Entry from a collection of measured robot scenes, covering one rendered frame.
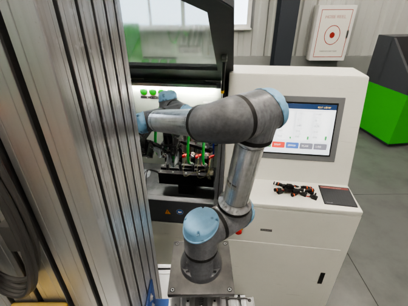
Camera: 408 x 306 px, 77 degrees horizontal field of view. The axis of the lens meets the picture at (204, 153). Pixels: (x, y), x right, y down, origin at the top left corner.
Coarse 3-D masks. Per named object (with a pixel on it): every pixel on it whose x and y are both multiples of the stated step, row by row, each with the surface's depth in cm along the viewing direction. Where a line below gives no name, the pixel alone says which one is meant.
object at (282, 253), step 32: (320, 96) 134; (352, 96) 132; (352, 128) 136; (288, 160) 145; (352, 160) 142; (256, 224) 139; (288, 224) 136; (320, 224) 133; (352, 224) 131; (256, 256) 151; (288, 256) 148; (320, 256) 145; (256, 288) 166; (288, 288) 162; (320, 288) 158
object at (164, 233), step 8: (152, 224) 149; (160, 224) 148; (168, 224) 148; (176, 224) 147; (160, 232) 152; (168, 232) 151; (176, 232) 150; (160, 240) 155; (168, 240) 154; (176, 240) 154; (160, 248) 159; (168, 248) 158; (160, 256) 163; (168, 256) 162
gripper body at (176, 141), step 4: (164, 136) 108; (168, 136) 109; (172, 136) 109; (164, 140) 109; (168, 140) 109; (172, 140) 110; (176, 140) 114; (180, 140) 116; (160, 144) 110; (164, 144) 110; (168, 144) 109; (172, 144) 111; (176, 144) 110; (160, 148) 111; (164, 148) 113; (168, 148) 111; (172, 148) 110; (176, 148) 110; (164, 152) 112; (168, 152) 112; (172, 152) 111; (176, 152) 111; (176, 156) 112
